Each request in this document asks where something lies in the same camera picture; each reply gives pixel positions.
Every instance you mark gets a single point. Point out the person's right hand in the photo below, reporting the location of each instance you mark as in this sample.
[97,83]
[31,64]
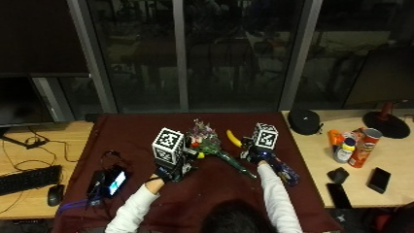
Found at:
[259,156]

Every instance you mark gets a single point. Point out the person's left hand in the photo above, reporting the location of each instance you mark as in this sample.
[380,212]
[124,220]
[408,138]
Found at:
[175,170]

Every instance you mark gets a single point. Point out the yellow banana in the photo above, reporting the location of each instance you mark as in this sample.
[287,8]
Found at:
[233,138]

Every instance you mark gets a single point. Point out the white marker cube on right glove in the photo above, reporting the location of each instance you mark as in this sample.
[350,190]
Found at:
[265,136]

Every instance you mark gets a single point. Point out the white marker cube on glove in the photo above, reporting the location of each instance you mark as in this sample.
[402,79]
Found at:
[168,145]
[265,136]

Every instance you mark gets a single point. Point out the flower bouquet with green stem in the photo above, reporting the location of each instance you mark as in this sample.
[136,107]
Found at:
[207,140]

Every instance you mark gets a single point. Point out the white marker cube on left glove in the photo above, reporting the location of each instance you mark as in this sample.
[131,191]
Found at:
[168,145]

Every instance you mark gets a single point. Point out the maroon tablecloth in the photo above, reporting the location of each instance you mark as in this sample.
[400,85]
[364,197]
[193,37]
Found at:
[216,194]

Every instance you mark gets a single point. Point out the black round pouch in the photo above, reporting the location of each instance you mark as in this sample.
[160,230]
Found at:
[305,121]

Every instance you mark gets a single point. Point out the smartphone with lit screen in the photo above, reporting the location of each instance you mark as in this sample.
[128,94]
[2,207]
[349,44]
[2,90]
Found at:
[116,183]

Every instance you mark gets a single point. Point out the orange snack packet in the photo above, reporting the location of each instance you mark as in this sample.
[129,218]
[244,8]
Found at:
[334,137]

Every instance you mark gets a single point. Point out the white bottle with yellow cap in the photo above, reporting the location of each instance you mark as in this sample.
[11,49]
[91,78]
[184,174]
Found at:
[344,151]

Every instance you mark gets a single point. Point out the small black angular mouse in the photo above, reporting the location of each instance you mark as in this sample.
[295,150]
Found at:
[337,175]

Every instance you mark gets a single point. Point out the black box device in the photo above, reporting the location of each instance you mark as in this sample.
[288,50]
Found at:
[96,187]

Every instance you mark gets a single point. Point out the orange snack box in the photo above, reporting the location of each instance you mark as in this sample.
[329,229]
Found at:
[356,132]

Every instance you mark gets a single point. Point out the black smartphone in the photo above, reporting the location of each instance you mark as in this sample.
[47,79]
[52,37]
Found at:
[380,180]
[338,195]

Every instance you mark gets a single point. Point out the red chips can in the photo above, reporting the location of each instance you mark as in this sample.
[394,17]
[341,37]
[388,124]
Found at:
[364,148]

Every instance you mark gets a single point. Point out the black computer mouse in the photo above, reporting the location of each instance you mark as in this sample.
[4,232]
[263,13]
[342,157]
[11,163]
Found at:
[55,195]

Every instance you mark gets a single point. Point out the black monitor with red stand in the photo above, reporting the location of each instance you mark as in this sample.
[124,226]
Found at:
[384,84]

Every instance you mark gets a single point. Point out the black keyboard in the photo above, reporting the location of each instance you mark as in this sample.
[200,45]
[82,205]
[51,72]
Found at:
[28,179]

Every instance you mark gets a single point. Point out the red and black bag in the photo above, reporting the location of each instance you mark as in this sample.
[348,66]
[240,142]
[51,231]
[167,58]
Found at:
[390,218]

